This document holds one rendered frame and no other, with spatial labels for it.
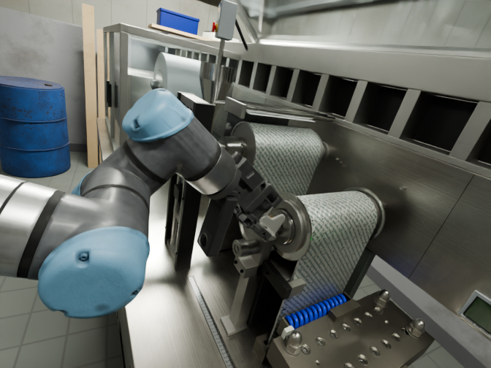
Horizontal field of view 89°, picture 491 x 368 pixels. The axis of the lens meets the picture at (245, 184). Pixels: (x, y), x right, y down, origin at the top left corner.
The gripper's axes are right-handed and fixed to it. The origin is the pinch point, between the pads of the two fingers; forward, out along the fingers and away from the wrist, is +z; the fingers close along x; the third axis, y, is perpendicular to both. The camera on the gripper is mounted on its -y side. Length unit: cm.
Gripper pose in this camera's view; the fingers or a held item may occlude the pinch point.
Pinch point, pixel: (267, 235)
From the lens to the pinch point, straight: 54.8
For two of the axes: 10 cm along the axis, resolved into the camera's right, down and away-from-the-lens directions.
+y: 7.0, -7.1, 0.2
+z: 5.2, 5.3, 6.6
